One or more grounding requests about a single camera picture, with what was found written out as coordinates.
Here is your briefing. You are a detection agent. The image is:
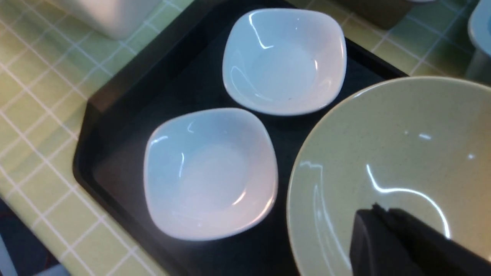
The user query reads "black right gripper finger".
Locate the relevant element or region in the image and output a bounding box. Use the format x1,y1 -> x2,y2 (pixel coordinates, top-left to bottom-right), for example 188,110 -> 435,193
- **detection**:
349,204 -> 491,276

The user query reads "beige noodle bowl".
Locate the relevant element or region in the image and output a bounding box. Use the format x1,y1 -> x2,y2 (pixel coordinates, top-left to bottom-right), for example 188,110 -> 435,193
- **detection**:
287,76 -> 491,276

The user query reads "white square dish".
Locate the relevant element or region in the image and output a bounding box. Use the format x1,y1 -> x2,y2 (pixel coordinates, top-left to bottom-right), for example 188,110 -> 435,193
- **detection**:
222,8 -> 347,117
143,108 -> 278,241

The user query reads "grey plastic spoon bin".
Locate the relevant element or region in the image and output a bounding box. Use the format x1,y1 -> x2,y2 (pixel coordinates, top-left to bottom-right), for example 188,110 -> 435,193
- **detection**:
337,0 -> 436,30

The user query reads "blue plastic chopstick bin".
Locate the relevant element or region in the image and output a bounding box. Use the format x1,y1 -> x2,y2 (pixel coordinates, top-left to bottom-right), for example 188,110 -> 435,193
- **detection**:
465,0 -> 491,86

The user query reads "large white plastic tub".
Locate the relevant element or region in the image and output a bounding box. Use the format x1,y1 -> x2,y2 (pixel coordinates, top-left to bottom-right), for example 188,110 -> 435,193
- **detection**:
49,0 -> 162,40

